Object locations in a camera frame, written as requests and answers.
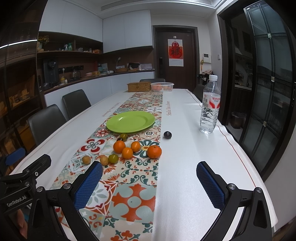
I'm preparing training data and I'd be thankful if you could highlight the tan longan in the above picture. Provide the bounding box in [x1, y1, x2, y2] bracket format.
[99, 155, 109, 166]
[82, 155, 91, 165]

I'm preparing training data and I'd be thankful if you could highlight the small orange mandarin front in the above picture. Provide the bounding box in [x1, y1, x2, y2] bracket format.
[121, 147, 133, 159]

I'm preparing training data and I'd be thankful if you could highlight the small orange mandarin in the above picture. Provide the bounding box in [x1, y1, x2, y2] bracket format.
[130, 141, 141, 153]
[121, 147, 133, 159]

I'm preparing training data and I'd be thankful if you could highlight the large orange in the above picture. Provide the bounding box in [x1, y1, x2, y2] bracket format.
[147, 145, 162, 159]

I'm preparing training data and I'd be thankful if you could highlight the dark chair near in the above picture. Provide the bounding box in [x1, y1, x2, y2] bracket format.
[28, 104, 67, 146]

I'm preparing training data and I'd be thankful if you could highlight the dark chair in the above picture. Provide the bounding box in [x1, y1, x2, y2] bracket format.
[28, 104, 67, 146]
[62, 89, 91, 119]
[193, 84, 205, 102]

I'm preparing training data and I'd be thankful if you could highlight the patterned table runner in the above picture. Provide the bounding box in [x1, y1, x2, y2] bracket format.
[52, 91, 163, 240]

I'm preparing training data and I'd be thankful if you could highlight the glass kettle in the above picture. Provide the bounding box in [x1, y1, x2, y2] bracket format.
[72, 70, 81, 80]

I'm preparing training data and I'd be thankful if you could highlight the black coffee machine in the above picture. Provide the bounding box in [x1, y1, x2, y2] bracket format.
[44, 61, 59, 87]

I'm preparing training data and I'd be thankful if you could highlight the green plate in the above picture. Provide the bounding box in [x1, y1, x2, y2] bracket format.
[106, 111, 155, 133]

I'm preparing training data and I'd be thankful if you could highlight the wicker basket box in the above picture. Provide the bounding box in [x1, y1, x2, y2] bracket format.
[127, 82, 151, 92]

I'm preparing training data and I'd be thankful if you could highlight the clear water bottle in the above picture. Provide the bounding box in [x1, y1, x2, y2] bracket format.
[200, 75, 221, 134]

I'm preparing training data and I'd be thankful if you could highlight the clear plastic fruit container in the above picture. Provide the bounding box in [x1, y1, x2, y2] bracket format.
[151, 82, 174, 92]

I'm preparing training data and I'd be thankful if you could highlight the dark chair right side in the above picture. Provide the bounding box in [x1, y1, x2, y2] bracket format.
[193, 84, 205, 102]

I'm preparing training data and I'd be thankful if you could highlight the white intercom panel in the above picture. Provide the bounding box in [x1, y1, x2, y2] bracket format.
[203, 53, 211, 63]

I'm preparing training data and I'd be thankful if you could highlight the dark wooden door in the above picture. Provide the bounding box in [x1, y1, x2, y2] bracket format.
[153, 25, 199, 91]

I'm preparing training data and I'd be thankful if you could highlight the red wall calendar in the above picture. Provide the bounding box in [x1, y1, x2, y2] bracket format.
[168, 39, 184, 67]

